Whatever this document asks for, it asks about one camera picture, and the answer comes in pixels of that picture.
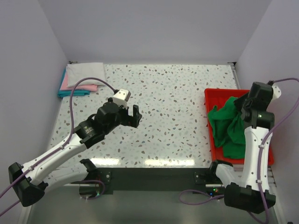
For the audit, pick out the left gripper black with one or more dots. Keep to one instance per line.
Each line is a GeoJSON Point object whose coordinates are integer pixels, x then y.
{"type": "Point", "coordinates": [130, 118]}

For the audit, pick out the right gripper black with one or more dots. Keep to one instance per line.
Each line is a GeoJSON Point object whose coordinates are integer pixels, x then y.
{"type": "Point", "coordinates": [241, 100]}

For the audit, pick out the green t shirt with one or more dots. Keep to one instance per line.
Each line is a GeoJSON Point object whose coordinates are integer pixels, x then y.
{"type": "Point", "coordinates": [228, 129]}

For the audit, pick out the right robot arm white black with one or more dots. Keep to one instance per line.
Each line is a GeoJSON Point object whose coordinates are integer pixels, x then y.
{"type": "Point", "coordinates": [250, 191]}

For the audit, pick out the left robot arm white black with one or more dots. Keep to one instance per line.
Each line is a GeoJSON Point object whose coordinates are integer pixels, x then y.
{"type": "Point", "coordinates": [29, 180]}

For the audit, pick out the red plastic bin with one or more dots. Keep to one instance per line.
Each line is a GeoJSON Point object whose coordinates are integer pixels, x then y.
{"type": "Point", "coordinates": [219, 97]}

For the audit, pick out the folded pink t shirt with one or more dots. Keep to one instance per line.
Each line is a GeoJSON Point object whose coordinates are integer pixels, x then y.
{"type": "Point", "coordinates": [63, 86]}

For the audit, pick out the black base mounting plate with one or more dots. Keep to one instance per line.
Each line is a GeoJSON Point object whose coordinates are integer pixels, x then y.
{"type": "Point", "coordinates": [148, 179]}

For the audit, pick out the folded white t shirt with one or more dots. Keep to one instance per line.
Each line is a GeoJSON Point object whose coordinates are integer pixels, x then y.
{"type": "Point", "coordinates": [78, 71]}

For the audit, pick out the folded teal t shirt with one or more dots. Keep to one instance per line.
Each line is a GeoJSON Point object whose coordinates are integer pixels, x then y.
{"type": "Point", "coordinates": [62, 94]}

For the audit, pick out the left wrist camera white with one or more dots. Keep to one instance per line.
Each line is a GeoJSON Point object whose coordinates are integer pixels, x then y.
{"type": "Point", "coordinates": [121, 97]}

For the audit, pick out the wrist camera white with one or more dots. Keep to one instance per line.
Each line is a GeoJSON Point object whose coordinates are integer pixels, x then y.
{"type": "Point", "coordinates": [276, 92]}
{"type": "Point", "coordinates": [121, 97]}

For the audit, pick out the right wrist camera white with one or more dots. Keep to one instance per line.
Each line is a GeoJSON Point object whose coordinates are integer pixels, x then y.
{"type": "Point", "coordinates": [276, 92]}

